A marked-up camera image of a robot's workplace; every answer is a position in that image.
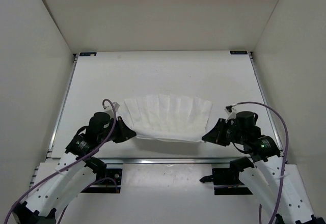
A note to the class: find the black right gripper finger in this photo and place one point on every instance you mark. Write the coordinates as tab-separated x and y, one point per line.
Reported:
217	142
213	135

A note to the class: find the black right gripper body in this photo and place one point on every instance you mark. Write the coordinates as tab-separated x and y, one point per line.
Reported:
235	135

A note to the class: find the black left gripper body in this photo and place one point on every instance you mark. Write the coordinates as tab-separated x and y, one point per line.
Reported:
105	132

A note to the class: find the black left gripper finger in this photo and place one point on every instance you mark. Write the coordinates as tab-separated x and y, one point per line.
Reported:
119	138
123	129

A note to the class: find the white pleated skirt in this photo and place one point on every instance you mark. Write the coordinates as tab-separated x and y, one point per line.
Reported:
167	118

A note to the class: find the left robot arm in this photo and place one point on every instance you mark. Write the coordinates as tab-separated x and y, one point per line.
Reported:
77	170

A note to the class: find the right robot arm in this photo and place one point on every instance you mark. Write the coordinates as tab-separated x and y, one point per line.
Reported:
263	168

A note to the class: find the left blue corner label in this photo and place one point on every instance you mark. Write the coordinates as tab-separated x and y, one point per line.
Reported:
87	54

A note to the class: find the blue corner label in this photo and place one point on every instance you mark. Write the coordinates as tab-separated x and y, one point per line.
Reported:
87	54
238	52

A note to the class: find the right blue corner label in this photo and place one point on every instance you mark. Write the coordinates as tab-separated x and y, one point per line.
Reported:
238	52

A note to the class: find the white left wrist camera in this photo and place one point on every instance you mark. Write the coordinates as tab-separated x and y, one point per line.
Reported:
110	108

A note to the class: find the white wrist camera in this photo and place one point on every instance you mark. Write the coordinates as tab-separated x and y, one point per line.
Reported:
110	108
230	112

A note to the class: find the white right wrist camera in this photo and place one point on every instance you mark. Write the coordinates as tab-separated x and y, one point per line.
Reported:
230	112

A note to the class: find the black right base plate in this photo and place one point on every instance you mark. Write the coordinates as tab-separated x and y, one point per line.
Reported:
225	182

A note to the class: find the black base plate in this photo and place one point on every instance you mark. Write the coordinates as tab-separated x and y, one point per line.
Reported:
225	182
108	182

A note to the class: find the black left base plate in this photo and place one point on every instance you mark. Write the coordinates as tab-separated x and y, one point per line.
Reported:
108	182

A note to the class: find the aluminium table edge rail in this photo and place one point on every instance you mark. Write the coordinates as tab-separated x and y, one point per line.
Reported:
166	160

